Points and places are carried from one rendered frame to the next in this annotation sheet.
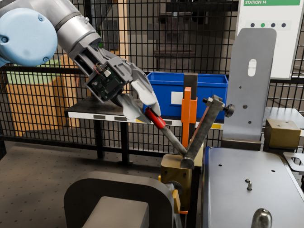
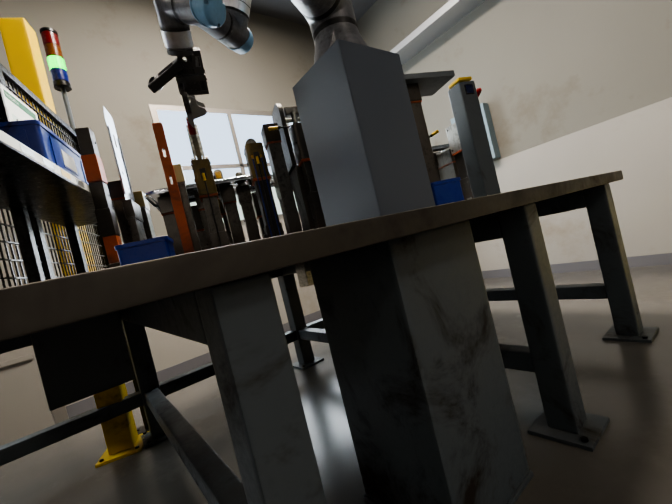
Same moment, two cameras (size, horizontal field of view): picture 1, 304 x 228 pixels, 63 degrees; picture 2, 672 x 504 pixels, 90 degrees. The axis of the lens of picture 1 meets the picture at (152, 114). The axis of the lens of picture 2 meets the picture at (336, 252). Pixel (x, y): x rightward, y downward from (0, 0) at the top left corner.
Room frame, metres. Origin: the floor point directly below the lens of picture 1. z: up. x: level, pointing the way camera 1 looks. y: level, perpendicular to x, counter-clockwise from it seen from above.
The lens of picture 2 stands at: (0.74, 1.09, 0.67)
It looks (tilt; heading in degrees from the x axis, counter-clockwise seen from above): 1 degrees down; 240
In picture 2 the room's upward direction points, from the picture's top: 14 degrees counter-clockwise
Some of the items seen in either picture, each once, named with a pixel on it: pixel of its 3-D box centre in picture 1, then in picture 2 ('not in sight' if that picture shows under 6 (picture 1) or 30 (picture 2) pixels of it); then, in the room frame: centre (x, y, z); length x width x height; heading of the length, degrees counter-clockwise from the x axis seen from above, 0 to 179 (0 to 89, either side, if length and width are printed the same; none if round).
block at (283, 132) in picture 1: (273, 173); (144, 239); (0.71, -0.40, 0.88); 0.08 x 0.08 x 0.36; 78
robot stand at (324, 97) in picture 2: not in sight; (363, 147); (0.20, 0.41, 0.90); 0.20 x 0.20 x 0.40; 7
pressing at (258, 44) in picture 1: (247, 87); (119, 156); (0.72, -0.29, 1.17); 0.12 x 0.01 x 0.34; 78
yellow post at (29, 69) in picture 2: not in sight; (71, 238); (0.98, -0.82, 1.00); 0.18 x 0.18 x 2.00; 78
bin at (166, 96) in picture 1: (184, 93); (36, 167); (0.93, -0.13, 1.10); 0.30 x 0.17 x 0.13; 79
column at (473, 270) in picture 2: not in sight; (416, 364); (0.20, 0.41, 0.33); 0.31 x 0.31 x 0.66; 7
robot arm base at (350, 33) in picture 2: not in sight; (339, 51); (0.20, 0.41, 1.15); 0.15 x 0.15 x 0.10
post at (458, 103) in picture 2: not in sight; (474, 144); (-0.40, 0.31, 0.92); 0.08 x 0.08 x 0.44; 78
